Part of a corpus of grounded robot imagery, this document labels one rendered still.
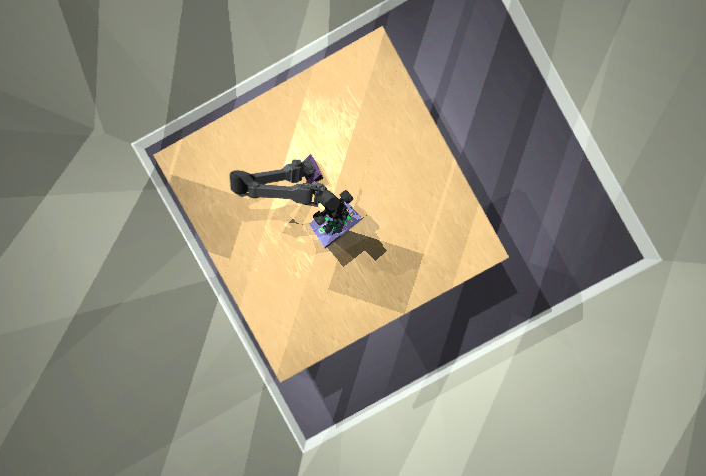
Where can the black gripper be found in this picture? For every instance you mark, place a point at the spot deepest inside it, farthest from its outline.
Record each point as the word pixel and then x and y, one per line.
pixel 319 216

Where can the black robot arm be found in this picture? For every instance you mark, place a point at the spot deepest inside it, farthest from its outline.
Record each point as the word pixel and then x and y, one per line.
pixel 242 182

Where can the lavender switch panel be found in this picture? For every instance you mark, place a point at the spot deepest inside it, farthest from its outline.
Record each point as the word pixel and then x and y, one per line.
pixel 332 229

